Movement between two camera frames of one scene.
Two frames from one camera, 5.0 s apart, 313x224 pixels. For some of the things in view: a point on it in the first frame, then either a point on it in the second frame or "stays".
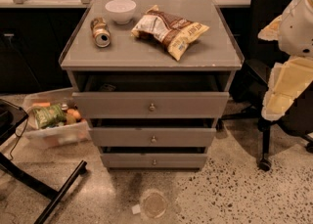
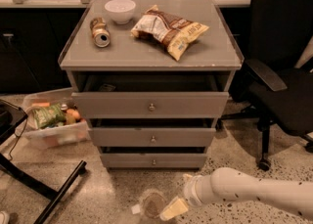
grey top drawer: x=152 y=97 stays
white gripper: x=298 y=30 to x=192 y=191
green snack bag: x=50 y=115 stays
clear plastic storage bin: x=54 y=119 stays
